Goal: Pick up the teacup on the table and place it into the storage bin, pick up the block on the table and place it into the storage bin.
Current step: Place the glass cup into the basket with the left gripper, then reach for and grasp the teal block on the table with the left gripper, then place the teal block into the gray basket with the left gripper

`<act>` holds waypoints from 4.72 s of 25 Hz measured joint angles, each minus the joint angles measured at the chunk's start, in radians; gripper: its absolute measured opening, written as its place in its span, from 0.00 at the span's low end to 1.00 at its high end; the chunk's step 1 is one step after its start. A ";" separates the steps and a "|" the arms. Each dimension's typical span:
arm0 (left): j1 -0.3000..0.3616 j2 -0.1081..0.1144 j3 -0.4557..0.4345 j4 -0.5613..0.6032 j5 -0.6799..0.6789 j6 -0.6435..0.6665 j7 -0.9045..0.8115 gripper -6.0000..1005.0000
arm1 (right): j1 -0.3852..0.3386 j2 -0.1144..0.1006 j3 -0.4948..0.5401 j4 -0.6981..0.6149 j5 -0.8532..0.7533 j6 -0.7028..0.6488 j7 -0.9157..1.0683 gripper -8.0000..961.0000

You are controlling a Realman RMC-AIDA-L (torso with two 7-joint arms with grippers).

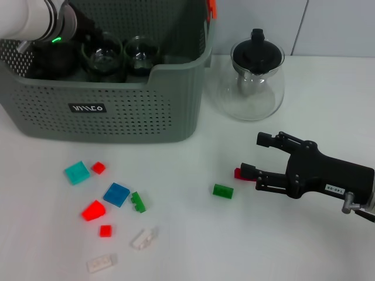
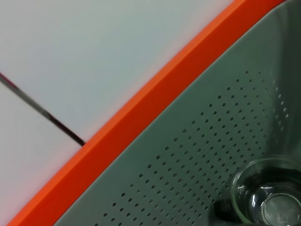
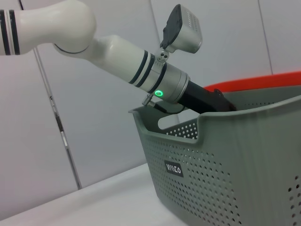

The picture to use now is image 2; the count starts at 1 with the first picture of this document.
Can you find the glass teacup with black sleeve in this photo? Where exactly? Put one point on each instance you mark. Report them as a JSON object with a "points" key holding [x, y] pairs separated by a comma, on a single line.
{"points": [[270, 207]]}

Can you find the grey-green perforated storage bin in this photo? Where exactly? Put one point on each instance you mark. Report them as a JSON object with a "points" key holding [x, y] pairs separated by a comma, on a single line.
{"points": [[211, 117]]}

